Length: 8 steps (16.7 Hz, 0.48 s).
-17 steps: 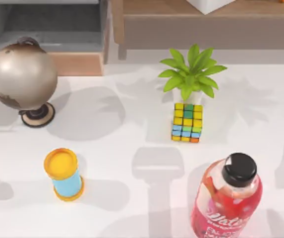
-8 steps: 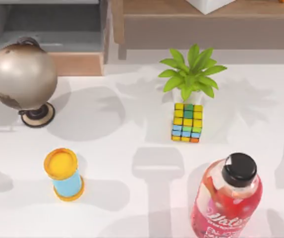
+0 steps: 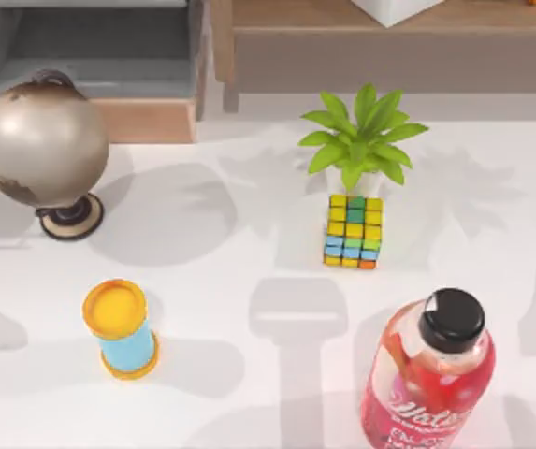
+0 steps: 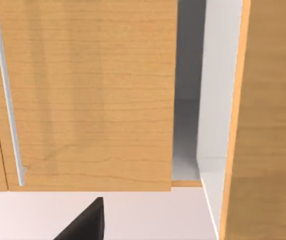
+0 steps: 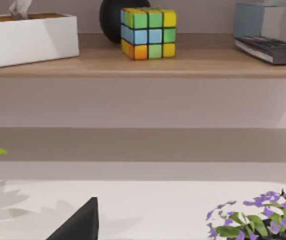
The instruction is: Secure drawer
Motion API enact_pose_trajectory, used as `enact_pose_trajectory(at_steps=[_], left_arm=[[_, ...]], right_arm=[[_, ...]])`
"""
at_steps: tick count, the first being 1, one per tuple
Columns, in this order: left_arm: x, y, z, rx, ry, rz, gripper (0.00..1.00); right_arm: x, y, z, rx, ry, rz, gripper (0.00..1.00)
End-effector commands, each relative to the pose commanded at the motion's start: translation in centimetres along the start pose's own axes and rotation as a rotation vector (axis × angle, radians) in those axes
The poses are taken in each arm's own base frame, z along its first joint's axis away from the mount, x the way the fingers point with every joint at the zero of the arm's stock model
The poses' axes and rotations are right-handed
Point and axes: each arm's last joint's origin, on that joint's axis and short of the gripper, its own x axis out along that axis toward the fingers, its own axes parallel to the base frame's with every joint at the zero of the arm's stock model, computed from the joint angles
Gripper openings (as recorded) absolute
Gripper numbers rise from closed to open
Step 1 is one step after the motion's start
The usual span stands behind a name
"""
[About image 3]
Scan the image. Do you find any colourful puzzle cube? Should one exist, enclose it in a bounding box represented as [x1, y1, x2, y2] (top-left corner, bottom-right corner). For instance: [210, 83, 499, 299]
[322, 193, 385, 271]

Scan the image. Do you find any red bottle with black cap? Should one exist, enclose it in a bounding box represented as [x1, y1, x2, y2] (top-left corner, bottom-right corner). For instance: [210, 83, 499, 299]
[359, 287, 497, 449]

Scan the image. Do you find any wooden open shelf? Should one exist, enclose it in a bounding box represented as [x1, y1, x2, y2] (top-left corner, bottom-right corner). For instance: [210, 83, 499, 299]
[210, 0, 536, 113]

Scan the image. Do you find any white box on shelf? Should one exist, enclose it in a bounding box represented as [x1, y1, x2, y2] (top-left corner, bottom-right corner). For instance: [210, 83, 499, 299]
[350, 0, 445, 29]

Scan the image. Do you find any pale wooden drawer front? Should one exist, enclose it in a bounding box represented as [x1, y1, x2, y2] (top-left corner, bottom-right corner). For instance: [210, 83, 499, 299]
[84, 96, 198, 144]

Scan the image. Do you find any open drawer with grey inside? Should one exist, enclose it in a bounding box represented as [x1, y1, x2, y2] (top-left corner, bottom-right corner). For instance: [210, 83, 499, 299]
[0, 0, 213, 144]

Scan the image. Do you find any beige globe on stand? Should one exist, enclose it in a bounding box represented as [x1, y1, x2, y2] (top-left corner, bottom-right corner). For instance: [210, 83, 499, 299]
[0, 68, 110, 242]

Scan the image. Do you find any yellow and blue can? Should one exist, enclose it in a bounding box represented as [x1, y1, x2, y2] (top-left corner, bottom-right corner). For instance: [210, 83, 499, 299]
[81, 278, 161, 381]

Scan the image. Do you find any green plant in white pot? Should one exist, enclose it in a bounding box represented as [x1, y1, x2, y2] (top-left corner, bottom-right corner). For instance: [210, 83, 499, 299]
[297, 82, 430, 197]

